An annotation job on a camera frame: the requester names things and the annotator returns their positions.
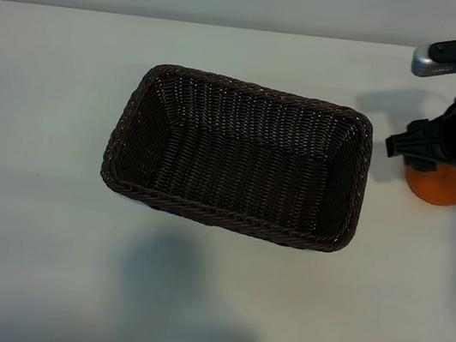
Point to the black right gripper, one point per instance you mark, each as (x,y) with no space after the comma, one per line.
(450,137)

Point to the orange fruit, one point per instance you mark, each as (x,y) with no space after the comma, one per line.
(440,189)

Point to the dark brown wicker basket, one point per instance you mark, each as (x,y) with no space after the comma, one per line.
(245,173)

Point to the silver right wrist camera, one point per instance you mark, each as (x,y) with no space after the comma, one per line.
(423,63)

